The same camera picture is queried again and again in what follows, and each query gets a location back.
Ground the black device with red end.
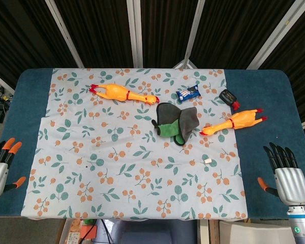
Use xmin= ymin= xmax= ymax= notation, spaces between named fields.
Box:
xmin=219 ymin=89 xmax=241 ymax=111

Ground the blue snack packet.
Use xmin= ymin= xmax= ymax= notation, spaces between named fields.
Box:
xmin=176 ymin=85 xmax=202 ymax=103

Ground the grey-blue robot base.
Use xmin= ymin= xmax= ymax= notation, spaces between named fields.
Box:
xmin=96 ymin=219 xmax=198 ymax=244

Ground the blue felt table cover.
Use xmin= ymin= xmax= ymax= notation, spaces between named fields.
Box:
xmin=0 ymin=68 xmax=305 ymax=219

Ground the orange box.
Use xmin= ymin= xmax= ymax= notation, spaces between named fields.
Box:
xmin=81 ymin=225 xmax=97 ymax=240

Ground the floral patterned tablecloth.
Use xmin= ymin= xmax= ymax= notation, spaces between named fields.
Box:
xmin=22 ymin=68 xmax=249 ymax=221

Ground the beige cardboard box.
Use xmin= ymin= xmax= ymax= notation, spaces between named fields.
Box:
xmin=218 ymin=220 xmax=295 ymax=244

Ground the grey and green cloth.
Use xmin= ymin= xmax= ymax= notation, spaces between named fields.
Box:
xmin=151 ymin=102 xmax=200 ymax=147

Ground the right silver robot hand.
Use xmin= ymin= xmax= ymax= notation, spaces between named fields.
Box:
xmin=257 ymin=142 xmax=305 ymax=207

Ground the yellow rubber chicken toy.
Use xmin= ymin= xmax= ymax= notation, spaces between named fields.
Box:
xmin=89 ymin=83 xmax=160 ymax=106
xmin=199 ymin=108 xmax=268 ymax=136

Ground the printed cardboard carton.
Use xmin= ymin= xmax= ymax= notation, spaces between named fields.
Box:
xmin=65 ymin=220 xmax=82 ymax=244

